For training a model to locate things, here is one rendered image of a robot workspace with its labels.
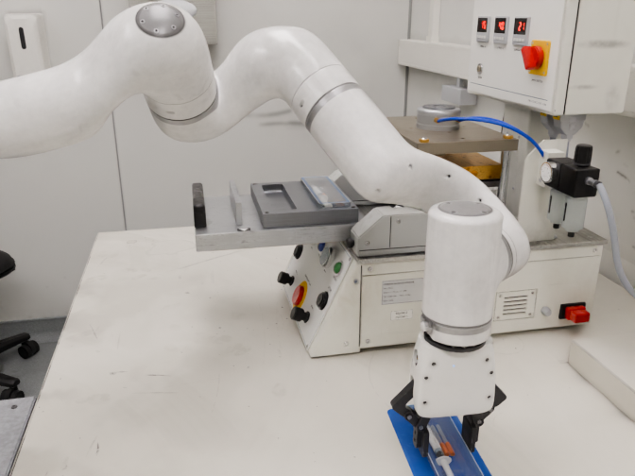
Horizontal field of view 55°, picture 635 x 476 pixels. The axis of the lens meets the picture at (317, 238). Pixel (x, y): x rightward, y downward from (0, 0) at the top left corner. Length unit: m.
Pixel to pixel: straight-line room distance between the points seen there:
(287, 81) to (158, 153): 1.77
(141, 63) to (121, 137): 1.78
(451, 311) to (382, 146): 0.21
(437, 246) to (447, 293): 0.05
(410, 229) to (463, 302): 0.33
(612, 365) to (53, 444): 0.83
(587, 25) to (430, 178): 0.42
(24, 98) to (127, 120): 1.70
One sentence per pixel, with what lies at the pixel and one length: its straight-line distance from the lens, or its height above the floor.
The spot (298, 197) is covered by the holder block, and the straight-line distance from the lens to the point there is 1.10.
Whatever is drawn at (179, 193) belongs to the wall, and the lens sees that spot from 2.60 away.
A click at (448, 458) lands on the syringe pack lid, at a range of 0.85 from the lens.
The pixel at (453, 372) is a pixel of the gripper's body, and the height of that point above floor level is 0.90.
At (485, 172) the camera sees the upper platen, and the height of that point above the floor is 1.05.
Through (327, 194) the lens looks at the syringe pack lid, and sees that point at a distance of 1.10.
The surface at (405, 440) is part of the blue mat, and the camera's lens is 0.90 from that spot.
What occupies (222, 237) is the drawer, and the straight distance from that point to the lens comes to 1.01.
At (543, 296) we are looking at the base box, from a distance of 1.18.
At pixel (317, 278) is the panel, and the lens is 1.14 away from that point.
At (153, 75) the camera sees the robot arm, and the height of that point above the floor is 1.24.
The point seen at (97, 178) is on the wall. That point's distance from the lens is 2.60.
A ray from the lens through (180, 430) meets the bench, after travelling 0.93.
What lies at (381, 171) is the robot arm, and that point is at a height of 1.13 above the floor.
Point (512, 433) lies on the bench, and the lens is 0.95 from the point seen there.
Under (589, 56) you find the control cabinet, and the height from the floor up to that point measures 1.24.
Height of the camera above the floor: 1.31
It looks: 20 degrees down
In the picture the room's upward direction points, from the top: straight up
